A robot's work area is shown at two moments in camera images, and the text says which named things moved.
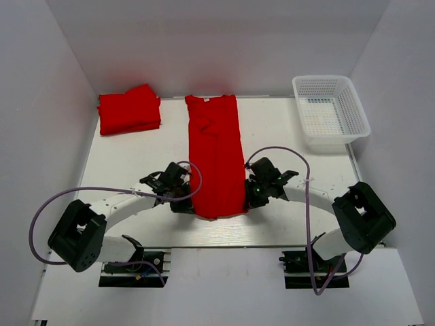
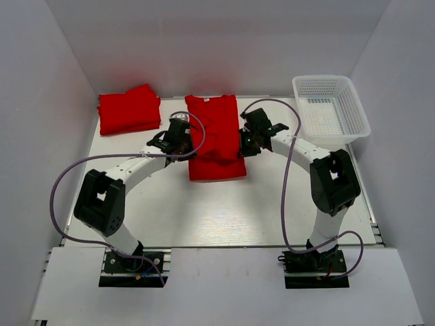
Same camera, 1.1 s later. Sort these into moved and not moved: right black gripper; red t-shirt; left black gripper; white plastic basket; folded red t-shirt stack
Moved: left black gripper; red t-shirt; right black gripper
Not moved: white plastic basket; folded red t-shirt stack
